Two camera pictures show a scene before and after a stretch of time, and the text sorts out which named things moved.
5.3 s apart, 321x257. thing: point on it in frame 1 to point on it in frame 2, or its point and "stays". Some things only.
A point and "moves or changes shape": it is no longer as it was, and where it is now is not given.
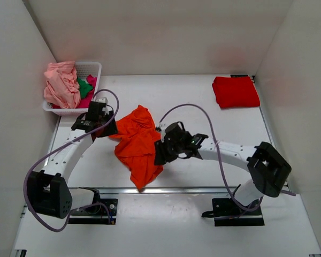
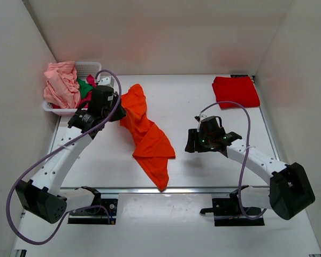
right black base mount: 226,213 stays
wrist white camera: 162,125 to 198,118
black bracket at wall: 239,75 stays
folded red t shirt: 235,92 stays
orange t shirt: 136,135 moves or changes shape
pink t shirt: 62,85 stays
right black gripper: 161,156 to 192,145
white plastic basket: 83,69 stays
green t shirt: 84,88 stays
